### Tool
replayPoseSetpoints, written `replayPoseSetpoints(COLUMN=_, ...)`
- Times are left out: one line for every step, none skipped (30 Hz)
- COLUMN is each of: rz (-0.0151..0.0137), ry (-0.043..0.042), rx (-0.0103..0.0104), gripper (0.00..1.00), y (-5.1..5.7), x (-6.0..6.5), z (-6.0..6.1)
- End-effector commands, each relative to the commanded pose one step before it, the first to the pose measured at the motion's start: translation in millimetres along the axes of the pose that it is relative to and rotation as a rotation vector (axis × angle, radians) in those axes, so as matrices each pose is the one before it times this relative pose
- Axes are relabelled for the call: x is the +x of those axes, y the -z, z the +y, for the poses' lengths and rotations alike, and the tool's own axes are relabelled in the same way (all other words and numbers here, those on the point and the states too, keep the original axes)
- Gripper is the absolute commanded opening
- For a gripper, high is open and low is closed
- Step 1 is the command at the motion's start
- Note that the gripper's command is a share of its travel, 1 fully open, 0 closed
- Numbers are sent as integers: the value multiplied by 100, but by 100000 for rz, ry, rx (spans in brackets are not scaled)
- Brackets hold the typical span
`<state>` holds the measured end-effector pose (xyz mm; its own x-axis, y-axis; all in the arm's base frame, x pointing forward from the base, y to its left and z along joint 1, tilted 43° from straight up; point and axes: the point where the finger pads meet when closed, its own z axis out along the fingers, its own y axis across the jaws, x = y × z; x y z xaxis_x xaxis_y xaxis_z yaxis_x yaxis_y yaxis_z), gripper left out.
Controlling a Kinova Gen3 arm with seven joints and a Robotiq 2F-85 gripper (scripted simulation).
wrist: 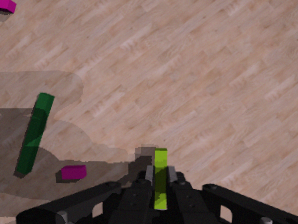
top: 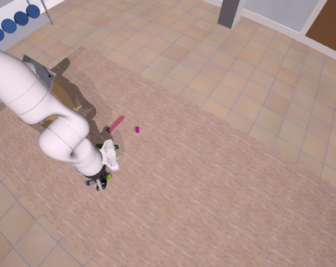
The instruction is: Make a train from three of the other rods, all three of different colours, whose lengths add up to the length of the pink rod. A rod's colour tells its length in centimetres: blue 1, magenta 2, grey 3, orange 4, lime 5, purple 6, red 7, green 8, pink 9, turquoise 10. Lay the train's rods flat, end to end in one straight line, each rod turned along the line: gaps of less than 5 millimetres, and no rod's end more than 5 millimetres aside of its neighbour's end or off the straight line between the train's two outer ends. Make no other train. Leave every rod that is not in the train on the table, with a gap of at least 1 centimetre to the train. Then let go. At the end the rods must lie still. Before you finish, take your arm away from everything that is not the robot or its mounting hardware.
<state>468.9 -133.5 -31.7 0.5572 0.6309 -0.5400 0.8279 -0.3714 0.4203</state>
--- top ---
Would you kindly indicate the pink rod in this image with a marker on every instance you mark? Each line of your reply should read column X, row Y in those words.
column 116, row 124

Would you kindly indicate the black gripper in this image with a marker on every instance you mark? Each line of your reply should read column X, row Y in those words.
column 100, row 178

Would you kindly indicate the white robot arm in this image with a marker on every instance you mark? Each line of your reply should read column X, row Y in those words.
column 64, row 139

